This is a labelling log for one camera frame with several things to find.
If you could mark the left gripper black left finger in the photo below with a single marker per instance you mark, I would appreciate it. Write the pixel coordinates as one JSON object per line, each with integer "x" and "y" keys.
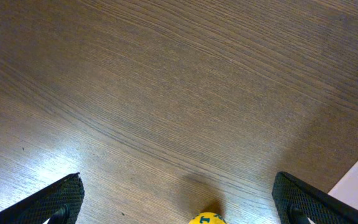
{"x": 60, "y": 202}

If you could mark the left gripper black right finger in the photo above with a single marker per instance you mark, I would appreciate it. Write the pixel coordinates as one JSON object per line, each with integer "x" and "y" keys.
{"x": 299, "y": 202}

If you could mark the yellow ball with letters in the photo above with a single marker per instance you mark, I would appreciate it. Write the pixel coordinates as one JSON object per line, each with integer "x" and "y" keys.
{"x": 207, "y": 218}

